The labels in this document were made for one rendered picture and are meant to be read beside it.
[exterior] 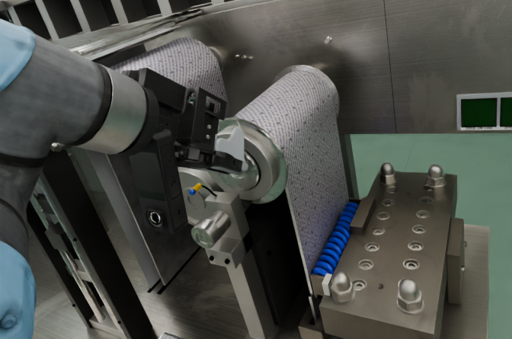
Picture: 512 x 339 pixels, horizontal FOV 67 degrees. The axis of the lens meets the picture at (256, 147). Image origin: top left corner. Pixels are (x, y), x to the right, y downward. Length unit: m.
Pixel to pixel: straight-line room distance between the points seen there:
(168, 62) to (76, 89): 0.45
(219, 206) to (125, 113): 0.29
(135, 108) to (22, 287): 0.19
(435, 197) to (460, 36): 0.30
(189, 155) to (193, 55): 0.41
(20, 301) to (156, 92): 0.25
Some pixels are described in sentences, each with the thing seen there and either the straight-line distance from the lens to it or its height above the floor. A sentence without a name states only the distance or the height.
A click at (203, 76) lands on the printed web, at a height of 1.34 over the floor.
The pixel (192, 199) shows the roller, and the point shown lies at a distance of 0.69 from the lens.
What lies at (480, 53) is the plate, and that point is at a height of 1.29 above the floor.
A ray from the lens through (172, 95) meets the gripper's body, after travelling 0.42.
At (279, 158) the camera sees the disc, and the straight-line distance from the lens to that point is 0.54.
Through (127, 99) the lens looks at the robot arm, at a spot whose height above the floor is 1.43.
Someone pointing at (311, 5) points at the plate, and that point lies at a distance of 0.80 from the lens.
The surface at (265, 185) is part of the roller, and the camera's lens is 0.56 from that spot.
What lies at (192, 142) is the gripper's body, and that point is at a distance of 0.41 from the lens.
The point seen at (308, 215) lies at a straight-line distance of 0.65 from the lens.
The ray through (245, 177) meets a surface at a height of 1.24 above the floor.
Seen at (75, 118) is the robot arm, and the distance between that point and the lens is 0.33.
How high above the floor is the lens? 1.50
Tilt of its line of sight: 24 degrees down
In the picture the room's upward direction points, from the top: 15 degrees counter-clockwise
